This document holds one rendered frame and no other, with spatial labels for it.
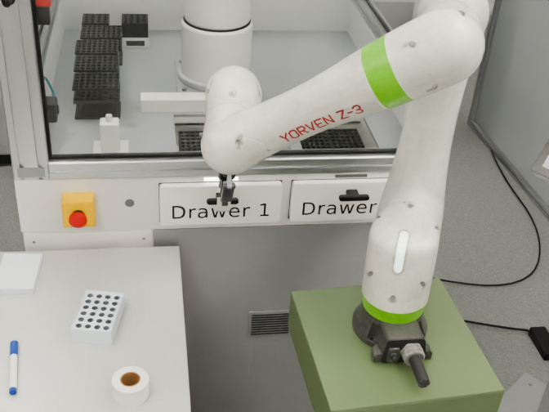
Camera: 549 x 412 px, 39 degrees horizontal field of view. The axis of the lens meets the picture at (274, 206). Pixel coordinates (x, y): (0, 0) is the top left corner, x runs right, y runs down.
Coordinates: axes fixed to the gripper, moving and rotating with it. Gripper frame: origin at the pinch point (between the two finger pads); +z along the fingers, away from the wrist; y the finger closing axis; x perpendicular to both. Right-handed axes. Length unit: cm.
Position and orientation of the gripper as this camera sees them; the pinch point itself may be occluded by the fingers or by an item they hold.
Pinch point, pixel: (224, 200)
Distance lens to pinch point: 180.5
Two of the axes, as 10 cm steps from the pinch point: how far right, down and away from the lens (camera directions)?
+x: 9.9, -0.3, 1.5
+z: -1.1, 5.9, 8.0
